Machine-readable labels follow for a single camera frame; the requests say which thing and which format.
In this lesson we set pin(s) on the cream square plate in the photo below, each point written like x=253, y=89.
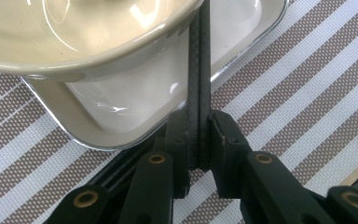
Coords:
x=121, y=102

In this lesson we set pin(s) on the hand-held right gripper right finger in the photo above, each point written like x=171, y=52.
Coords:
x=227, y=161

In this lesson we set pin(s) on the cream round bowl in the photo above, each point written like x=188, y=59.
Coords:
x=74, y=37

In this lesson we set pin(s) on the bundle of black chopsticks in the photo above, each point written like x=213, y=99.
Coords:
x=121, y=168

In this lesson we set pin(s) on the brown striped placemat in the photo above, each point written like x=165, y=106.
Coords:
x=292, y=93

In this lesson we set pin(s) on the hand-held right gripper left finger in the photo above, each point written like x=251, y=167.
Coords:
x=180, y=146

